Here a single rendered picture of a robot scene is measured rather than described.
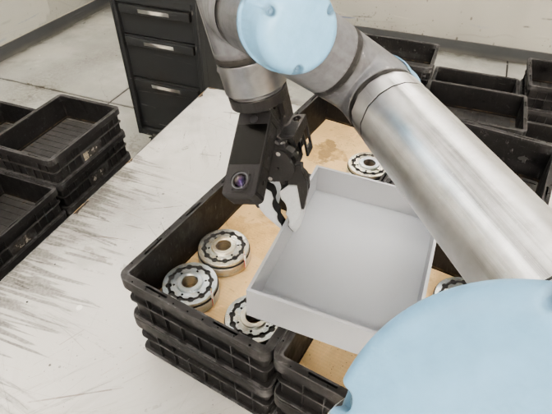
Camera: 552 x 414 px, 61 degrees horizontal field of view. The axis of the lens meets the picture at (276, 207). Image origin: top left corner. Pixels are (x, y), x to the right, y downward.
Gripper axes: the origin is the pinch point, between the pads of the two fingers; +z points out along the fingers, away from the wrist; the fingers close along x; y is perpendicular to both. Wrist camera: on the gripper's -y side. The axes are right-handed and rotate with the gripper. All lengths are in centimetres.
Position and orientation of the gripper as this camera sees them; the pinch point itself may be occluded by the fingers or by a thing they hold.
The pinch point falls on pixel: (287, 227)
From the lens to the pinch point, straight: 66.7
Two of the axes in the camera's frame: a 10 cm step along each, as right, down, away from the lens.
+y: 3.2, -6.3, 7.1
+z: 2.3, 7.8, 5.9
